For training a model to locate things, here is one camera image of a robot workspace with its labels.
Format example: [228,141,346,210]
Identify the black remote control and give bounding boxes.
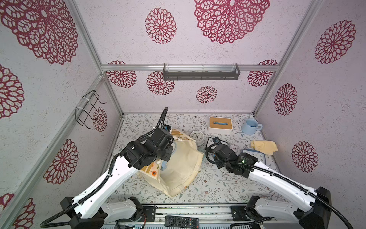
[165,215,200,229]

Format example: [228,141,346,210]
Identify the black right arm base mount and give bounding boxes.
[230,196,266,221]

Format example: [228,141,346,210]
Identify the cream floral canvas bag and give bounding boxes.
[138,129,204,198]

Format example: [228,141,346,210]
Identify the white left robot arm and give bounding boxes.
[61,125,173,229]

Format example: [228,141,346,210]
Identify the black wire wall rack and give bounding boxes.
[74,90,106,130]

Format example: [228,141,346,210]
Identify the yellow cloth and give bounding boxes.
[251,140,278,155]

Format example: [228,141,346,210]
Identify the white wooden-top tissue box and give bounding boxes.
[208,116,233,135]

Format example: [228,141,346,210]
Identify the aluminium front rail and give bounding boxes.
[102,204,302,229]

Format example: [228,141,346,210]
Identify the light blue mug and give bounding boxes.
[242,118,263,135]

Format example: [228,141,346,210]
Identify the black wall shelf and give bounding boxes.
[163,64,241,81]

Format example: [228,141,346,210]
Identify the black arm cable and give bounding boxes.
[39,107,169,229]
[205,136,355,229]

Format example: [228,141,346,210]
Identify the white round flat-face clock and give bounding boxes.
[190,130,205,147]

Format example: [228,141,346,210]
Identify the small clear alarm clock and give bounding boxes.
[230,144,239,154]

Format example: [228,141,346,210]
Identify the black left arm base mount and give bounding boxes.
[127,197,157,222]

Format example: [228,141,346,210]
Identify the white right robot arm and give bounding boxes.
[205,143,331,229]

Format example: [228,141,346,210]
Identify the blue square alarm clock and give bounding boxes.
[243,149,266,165]

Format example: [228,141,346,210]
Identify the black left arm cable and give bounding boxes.
[39,107,169,229]

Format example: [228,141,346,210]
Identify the pale blue rounded alarm clock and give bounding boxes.
[160,161,168,171]

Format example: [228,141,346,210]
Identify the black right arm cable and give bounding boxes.
[205,136,355,229]

